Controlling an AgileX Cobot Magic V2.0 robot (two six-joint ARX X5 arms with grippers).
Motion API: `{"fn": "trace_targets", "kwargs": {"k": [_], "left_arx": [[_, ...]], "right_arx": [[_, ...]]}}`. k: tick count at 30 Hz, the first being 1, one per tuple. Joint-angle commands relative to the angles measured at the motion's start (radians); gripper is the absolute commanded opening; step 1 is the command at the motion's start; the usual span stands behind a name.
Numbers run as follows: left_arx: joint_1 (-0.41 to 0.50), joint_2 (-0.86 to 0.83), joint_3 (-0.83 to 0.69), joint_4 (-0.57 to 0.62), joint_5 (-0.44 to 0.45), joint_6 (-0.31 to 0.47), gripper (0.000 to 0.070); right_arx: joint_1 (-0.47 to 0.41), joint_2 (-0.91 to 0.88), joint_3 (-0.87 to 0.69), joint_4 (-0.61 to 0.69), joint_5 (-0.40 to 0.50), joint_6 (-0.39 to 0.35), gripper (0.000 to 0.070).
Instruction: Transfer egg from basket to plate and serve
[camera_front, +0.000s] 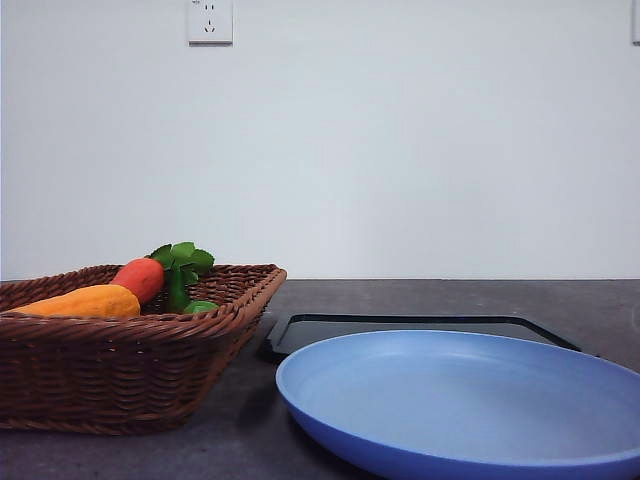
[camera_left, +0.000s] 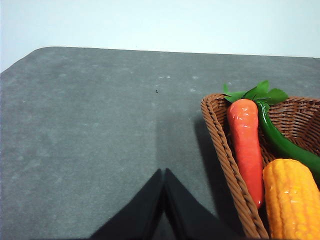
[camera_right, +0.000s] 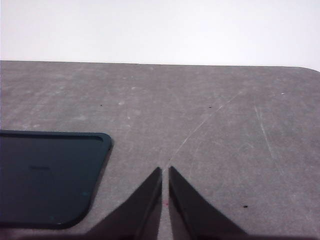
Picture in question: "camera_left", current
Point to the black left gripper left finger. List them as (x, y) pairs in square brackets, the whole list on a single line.
[(139, 218)]

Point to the brown wicker basket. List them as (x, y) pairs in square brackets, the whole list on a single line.
[(298, 117)]

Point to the yellow plastic corn cob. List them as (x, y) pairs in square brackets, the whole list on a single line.
[(292, 198)]

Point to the orange plastic carrot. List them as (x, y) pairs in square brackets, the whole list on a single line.
[(244, 130)]

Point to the green plastic chili pepper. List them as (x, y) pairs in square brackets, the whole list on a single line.
[(310, 157)]

